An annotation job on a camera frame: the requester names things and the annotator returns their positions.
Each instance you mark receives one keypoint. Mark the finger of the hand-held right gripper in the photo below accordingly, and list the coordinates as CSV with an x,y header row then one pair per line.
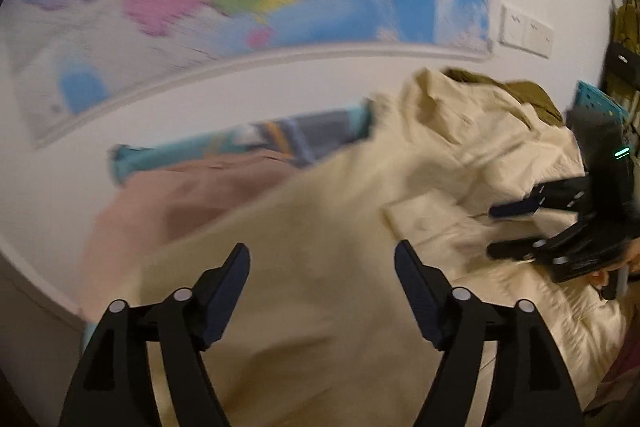
x,y
510,249
515,208

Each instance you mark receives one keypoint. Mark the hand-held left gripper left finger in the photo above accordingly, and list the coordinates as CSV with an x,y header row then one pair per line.
x,y
232,292

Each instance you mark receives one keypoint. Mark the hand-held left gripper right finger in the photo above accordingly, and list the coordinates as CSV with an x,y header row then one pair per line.
x,y
415,297

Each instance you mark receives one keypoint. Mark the cream jacket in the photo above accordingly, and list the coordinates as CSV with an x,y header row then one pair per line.
x,y
325,217

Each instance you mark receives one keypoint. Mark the person's right hand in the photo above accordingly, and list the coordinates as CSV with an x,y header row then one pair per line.
x,y
634,259

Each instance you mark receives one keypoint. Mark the teal perforated chair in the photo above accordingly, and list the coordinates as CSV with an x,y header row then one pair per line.
x,y
597,99

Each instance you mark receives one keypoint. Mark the pink garment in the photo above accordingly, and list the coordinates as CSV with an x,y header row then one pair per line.
x,y
190,207

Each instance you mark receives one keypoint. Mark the olive green garment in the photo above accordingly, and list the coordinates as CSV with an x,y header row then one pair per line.
x,y
530,99

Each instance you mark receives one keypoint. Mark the black box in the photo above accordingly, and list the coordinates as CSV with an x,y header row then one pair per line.
x,y
622,59

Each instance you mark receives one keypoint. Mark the olive hanging bag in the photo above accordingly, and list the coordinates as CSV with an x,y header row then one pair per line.
x,y
627,24

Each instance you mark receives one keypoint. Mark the dark red cloth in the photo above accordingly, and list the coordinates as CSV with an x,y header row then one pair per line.
x,y
625,372

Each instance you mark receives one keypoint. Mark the teal grey printed blanket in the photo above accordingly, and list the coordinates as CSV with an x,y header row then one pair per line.
x,y
300,132

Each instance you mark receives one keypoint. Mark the white wall socket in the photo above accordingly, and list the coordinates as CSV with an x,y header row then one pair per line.
x,y
539,38
512,24

